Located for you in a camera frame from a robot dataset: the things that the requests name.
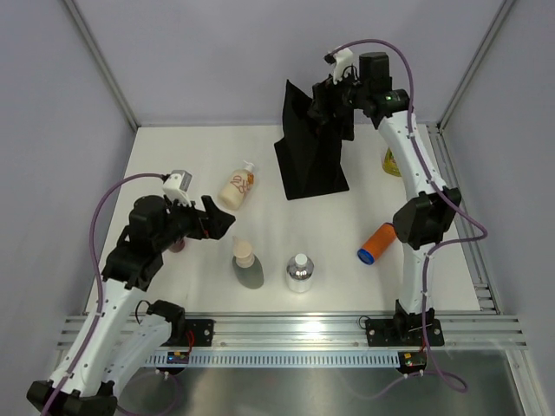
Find left aluminium frame post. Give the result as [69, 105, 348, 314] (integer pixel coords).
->
[61, 0, 140, 133]

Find white slotted cable duct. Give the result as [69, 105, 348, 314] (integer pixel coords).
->
[144, 350, 400, 368]

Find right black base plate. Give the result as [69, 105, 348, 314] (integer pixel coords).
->
[364, 318, 445, 347]

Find green bottle beige cap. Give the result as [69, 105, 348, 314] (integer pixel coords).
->
[232, 237, 264, 289]

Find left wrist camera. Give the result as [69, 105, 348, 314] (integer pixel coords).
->
[162, 170, 193, 206]

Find orange spray bottle blue cap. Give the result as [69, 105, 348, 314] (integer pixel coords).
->
[357, 223, 396, 265]

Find silver bottle white cap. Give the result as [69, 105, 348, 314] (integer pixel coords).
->
[285, 253, 315, 294]

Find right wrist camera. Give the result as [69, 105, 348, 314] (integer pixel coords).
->
[324, 48, 354, 84]

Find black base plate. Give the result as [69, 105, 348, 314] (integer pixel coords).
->
[364, 318, 445, 347]
[163, 319, 215, 348]

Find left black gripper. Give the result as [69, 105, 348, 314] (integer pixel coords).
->
[153, 194, 234, 252]

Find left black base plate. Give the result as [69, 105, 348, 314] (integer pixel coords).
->
[163, 319, 215, 348]

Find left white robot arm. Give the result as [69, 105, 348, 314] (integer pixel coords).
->
[27, 195, 235, 415]

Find right aluminium frame post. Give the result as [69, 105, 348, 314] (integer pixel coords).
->
[436, 0, 518, 133]

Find cream pump lotion bottle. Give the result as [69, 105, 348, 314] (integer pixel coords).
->
[218, 161, 255, 211]

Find yellow Fairy dish soap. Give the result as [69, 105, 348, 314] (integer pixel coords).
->
[382, 148, 402, 178]

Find black canvas bag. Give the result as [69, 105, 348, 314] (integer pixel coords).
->
[274, 81, 354, 200]

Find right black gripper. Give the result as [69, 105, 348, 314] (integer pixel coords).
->
[307, 63, 369, 125]

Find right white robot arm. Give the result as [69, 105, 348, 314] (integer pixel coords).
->
[309, 48, 461, 347]

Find dark red bottle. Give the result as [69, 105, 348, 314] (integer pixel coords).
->
[168, 238, 186, 253]

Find aluminium mounting rail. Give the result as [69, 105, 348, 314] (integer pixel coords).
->
[55, 312, 528, 353]

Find aluminium frame post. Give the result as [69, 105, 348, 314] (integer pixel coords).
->
[61, 0, 140, 133]
[436, 0, 518, 133]

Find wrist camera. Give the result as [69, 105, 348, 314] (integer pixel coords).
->
[162, 170, 193, 206]
[324, 48, 354, 84]

